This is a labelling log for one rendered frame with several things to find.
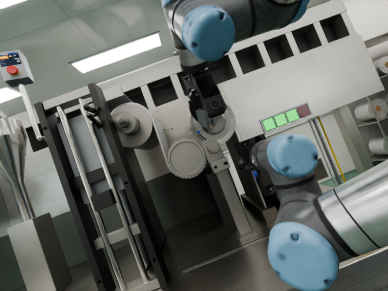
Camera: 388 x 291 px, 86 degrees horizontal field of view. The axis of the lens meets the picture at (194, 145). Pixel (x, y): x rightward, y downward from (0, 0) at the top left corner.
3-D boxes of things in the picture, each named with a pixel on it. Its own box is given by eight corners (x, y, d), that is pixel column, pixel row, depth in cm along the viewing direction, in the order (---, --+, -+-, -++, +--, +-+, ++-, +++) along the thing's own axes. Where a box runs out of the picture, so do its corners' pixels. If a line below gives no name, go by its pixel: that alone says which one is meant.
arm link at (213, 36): (259, -5, 29) (226, -16, 37) (185, 19, 28) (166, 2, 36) (257, 51, 35) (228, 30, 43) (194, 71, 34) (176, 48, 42)
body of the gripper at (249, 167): (256, 135, 62) (272, 130, 50) (267, 162, 62) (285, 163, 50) (232, 144, 62) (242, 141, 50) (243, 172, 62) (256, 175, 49)
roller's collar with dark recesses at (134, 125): (118, 136, 61) (110, 116, 61) (124, 138, 67) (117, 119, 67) (138, 129, 61) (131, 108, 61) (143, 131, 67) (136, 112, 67)
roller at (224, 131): (191, 135, 66) (199, 100, 66) (190, 141, 92) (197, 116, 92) (226, 144, 66) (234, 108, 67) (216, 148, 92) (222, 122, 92)
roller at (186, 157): (175, 182, 65) (161, 146, 66) (179, 175, 91) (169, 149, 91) (211, 168, 66) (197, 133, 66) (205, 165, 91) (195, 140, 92)
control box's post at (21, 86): (35, 138, 68) (15, 82, 69) (38, 138, 70) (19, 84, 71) (40, 137, 69) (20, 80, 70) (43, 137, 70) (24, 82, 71)
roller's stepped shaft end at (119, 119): (114, 126, 55) (109, 115, 55) (121, 129, 61) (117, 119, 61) (125, 122, 55) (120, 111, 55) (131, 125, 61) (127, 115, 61)
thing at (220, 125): (230, 118, 65) (217, 138, 65) (228, 119, 67) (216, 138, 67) (209, 104, 65) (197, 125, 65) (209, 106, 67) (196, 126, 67)
